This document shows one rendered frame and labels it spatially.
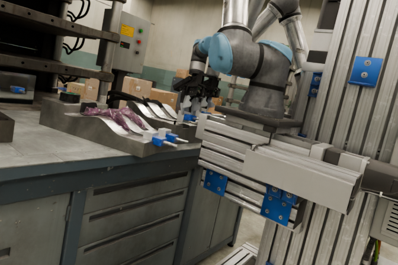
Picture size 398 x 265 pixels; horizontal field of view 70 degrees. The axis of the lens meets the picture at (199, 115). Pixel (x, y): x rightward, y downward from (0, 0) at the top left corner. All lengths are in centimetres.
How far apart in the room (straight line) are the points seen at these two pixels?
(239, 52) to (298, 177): 39
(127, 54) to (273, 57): 139
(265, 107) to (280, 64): 14
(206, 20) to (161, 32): 183
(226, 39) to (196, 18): 869
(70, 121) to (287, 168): 83
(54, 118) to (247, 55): 80
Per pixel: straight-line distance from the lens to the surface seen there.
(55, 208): 105
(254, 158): 77
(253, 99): 91
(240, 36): 89
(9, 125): 104
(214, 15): 924
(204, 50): 124
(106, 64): 189
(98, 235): 121
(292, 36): 156
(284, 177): 75
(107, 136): 110
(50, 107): 128
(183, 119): 131
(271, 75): 91
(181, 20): 990
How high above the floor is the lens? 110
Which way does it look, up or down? 7 degrees down
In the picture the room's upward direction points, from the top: 12 degrees clockwise
